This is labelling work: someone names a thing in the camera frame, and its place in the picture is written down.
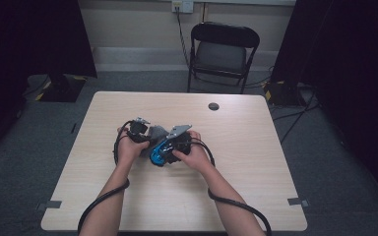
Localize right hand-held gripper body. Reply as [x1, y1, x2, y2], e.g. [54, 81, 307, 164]
[166, 124, 193, 155]

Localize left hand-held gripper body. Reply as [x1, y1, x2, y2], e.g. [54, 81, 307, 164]
[126, 116, 152, 144]

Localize blue toy car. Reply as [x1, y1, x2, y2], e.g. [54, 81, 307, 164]
[149, 139, 175, 167]

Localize person's right hand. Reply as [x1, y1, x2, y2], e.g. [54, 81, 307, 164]
[171, 131, 213, 175]

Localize person's left hand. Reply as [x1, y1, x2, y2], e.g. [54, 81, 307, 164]
[116, 128, 151, 167]

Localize black stand base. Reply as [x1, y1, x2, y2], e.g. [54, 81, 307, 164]
[264, 80, 307, 107]
[38, 73, 87, 103]

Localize black folding chair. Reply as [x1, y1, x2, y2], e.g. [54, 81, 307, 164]
[186, 22, 261, 95]

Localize grey tape strip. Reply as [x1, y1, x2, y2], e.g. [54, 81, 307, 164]
[287, 197, 310, 208]
[36, 200, 63, 211]

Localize black curtain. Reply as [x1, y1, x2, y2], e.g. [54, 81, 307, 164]
[0, 0, 98, 158]
[269, 0, 378, 205]

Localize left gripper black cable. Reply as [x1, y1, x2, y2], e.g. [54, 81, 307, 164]
[77, 120, 136, 236]

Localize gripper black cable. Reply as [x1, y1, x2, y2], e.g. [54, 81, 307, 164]
[77, 120, 136, 236]
[186, 137, 273, 236]

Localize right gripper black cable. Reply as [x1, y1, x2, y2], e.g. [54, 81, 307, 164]
[186, 137, 273, 236]

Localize black socket cable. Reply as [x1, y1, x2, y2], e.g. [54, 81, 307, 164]
[175, 8, 191, 67]

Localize black floor cables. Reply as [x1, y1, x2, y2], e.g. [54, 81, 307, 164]
[272, 92, 321, 146]

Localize white wall socket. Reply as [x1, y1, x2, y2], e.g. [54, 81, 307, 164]
[171, 0, 195, 14]

